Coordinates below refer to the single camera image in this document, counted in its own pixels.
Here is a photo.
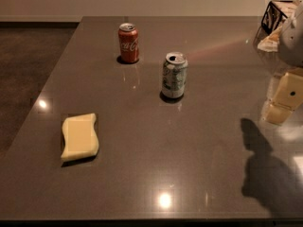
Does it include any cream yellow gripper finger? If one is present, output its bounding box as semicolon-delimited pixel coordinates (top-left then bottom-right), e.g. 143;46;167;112
264;103;293;125

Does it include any yellow wavy sponge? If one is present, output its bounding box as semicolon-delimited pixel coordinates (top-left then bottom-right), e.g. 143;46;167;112
61;113;99;162

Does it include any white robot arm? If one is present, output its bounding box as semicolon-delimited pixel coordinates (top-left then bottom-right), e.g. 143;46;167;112
263;3;303;125

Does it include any white green soda can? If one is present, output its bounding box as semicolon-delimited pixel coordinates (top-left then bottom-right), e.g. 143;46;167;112
161;52;188;99

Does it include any red cola can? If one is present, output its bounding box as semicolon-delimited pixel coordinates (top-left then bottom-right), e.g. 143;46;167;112
118;23;139;63

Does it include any black wire basket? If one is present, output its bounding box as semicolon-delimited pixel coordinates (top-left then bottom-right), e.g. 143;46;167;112
261;0;297;34

